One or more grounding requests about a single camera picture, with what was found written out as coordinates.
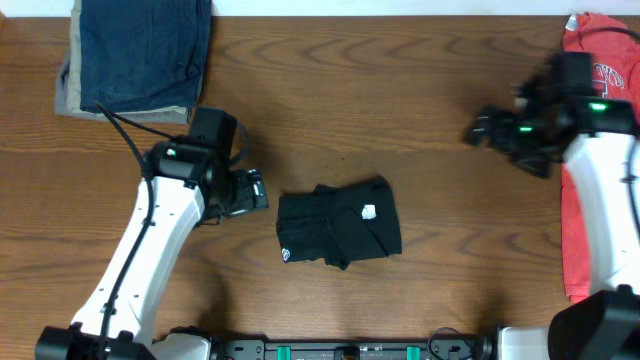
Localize black t-shirt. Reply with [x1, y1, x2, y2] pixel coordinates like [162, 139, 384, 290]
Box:
[276, 177, 402, 270]

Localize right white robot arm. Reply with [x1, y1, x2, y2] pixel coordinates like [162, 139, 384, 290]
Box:
[464, 85, 639, 359]

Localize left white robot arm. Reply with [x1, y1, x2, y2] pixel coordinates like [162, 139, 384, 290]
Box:
[35, 141, 268, 360]

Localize folded khaki pants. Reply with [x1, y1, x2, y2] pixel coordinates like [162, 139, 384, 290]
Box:
[53, 0, 205, 126]

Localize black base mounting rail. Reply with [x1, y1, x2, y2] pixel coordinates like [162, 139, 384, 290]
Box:
[159, 324, 501, 360]

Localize red soccer t-shirt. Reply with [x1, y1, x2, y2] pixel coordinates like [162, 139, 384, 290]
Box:
[561, 12, 639, 303]

